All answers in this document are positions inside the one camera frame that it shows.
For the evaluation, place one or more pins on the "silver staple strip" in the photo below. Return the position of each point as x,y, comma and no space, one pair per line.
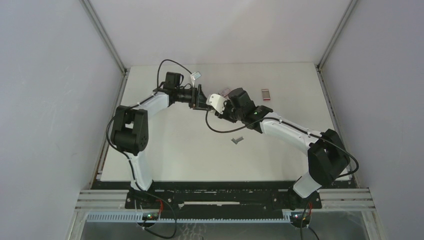
237,140

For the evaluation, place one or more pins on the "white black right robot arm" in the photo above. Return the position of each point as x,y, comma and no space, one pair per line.
326,155

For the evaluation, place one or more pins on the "open red staple box tray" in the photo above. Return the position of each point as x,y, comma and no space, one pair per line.
266,96

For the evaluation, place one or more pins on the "aluminium frame rail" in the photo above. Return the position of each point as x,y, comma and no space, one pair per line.
108,206

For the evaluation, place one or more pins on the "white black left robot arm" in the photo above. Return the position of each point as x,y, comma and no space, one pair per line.
128,130

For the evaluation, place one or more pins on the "red white staple box sleeve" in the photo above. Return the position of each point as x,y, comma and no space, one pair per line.
224,92

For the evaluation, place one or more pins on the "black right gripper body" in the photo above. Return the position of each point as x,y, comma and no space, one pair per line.
229,114

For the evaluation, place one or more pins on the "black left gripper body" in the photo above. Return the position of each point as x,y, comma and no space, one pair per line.
189,96

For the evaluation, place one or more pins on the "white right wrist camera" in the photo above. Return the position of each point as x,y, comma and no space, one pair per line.
217,102

